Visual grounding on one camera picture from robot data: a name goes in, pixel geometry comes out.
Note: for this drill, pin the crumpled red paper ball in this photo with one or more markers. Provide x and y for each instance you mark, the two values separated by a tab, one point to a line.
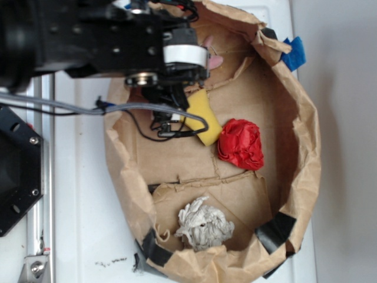
240	144

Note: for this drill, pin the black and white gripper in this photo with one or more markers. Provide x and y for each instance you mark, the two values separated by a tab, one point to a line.
184	61

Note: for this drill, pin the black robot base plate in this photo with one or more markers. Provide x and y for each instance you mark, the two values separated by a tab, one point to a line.
21	169

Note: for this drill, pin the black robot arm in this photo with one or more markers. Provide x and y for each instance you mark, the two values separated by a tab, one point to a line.
85	39

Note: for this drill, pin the yellow sponge piece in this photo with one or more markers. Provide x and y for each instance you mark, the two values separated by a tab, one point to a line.
199	105

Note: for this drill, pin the metal corner bracket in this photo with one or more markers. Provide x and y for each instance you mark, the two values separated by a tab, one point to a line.
35	269

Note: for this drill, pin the pink plush bunny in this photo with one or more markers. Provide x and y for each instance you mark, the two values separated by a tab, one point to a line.
215	61

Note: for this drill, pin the aluminium extrusion rail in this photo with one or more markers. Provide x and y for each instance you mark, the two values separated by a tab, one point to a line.
40	219

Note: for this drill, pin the brown paper bag enclosure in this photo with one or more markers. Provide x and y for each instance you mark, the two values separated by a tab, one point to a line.
270	208

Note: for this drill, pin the crumpled white paper ball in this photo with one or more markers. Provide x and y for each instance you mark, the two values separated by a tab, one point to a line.
202	226

